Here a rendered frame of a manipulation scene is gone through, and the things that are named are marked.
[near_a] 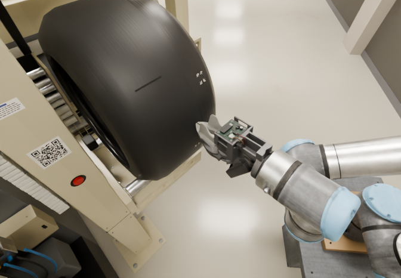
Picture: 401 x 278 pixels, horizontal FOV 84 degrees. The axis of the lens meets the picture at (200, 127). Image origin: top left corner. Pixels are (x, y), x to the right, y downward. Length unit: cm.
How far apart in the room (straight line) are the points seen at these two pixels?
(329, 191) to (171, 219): 144
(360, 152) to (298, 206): 23
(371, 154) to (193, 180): 145
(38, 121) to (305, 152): 62
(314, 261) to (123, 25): 113
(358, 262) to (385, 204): 34
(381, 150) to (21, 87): 75
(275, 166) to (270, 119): 191
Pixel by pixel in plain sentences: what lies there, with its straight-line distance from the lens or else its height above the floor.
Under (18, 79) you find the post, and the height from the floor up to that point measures 143.
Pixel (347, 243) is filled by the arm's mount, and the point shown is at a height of 64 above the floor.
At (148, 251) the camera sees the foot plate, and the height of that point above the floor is 1.
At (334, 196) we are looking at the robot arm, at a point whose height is 134.
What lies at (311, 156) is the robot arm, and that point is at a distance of 60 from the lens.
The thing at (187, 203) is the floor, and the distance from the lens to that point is 180.
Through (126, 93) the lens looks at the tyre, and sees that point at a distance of 49.
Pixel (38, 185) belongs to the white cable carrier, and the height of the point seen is 112.
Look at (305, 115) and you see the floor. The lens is 251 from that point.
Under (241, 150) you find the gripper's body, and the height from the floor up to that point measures 130.
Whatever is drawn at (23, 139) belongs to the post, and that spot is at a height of 130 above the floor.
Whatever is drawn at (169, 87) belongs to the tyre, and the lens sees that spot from 52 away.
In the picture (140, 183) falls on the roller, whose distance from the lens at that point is 88.
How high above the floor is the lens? 169
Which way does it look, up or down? 51 degrees down
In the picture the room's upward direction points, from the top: straight up
